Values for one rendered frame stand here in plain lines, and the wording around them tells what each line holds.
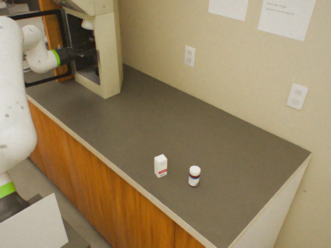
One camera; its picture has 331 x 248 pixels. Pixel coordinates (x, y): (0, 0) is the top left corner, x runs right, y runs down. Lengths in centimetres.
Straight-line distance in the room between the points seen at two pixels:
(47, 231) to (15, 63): 52
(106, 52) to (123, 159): 62
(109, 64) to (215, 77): 59
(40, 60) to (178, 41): 75
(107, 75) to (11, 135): 94
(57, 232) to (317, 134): 114
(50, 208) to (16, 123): 26
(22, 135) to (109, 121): 76
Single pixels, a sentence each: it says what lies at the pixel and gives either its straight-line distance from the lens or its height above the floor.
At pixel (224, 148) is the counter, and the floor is 94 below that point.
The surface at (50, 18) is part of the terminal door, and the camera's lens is 180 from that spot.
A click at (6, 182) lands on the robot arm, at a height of 118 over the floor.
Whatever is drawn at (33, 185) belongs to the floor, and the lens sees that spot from 265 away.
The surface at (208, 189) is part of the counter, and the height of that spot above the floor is 94.
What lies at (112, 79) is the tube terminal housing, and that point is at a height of 105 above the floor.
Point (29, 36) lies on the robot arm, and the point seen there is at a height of 136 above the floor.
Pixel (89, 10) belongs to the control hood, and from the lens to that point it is 152.
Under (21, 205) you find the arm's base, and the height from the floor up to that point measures 113.
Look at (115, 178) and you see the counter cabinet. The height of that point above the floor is 80.
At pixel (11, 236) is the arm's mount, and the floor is 111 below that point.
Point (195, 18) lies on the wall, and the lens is 164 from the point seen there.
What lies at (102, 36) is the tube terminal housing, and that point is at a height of 130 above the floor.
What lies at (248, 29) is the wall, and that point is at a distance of 147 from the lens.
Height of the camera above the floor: 182
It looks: 36 degrees down
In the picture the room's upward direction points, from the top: 1 degrees clockwise
